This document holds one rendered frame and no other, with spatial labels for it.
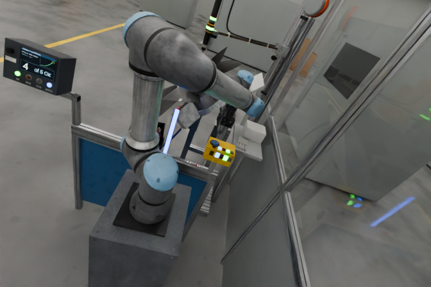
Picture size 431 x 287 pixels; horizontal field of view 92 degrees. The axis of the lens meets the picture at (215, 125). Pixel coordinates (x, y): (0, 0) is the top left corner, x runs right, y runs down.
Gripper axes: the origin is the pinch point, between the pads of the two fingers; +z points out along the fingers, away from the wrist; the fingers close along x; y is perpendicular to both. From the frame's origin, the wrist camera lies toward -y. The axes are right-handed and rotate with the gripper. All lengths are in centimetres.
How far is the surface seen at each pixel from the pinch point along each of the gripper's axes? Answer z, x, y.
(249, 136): 26, 29, -46
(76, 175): 75, -79, 3
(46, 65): -5, -88, 6
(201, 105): 8.4, -14.6, -34.6
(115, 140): 30, -54, 3
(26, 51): -8, -98, 5
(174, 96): -2.0, -30.6, -14.8
